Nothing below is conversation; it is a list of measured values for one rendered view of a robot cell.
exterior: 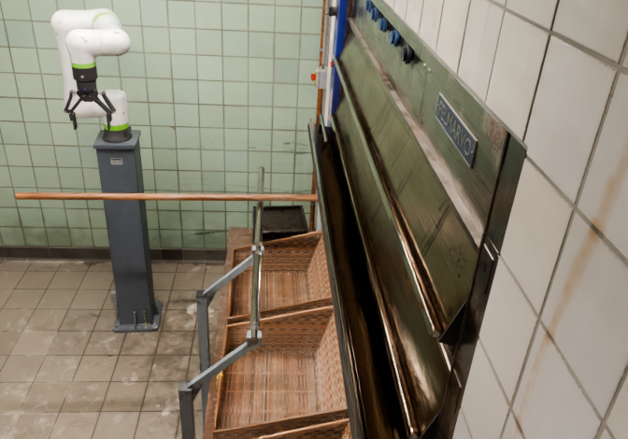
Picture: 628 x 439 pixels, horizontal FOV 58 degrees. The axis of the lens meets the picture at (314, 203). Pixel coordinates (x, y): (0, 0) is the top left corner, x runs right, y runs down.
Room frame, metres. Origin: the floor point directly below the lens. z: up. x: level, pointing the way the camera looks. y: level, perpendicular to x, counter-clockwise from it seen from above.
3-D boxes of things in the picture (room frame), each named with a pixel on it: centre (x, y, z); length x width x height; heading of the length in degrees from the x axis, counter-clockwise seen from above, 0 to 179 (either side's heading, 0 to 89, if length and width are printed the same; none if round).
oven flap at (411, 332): (1.65, -0.18, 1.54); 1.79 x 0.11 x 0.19; 5
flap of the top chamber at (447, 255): (1.65, -0.18, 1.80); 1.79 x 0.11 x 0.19; 5
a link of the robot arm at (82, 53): (2.21, 0.94, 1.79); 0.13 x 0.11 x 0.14; 115
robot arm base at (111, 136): (2.76, 1.05, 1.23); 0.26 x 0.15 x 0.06; 10
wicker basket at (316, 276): (2.20, 0.14, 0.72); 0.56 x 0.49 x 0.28; 6
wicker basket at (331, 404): (1.61, 0.08, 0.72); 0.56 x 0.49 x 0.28; 5
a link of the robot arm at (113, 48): (2.38, 0.88, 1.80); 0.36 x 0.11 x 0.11; 25
